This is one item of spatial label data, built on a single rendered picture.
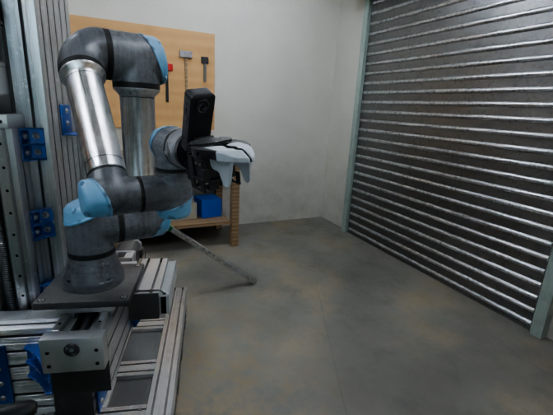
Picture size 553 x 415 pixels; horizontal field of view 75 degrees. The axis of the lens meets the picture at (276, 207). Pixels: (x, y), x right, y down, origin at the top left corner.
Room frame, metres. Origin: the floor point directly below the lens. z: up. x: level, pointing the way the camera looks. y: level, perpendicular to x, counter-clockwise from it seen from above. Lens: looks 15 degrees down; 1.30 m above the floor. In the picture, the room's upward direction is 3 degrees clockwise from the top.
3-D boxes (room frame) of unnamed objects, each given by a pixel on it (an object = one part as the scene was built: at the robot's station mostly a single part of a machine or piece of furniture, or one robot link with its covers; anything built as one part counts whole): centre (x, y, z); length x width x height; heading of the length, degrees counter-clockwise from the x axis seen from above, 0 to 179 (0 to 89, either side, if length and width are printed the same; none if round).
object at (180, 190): (0.76, 0.24, 1.11); 0.11 x 0.08 x 0.11; 127
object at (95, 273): (0.90, 0.49, 0.87); 0.15 x 0.15 x 0.10
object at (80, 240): (0.91, 0.48, 0.98); 0.13 x 0.12 x 0.14; 127
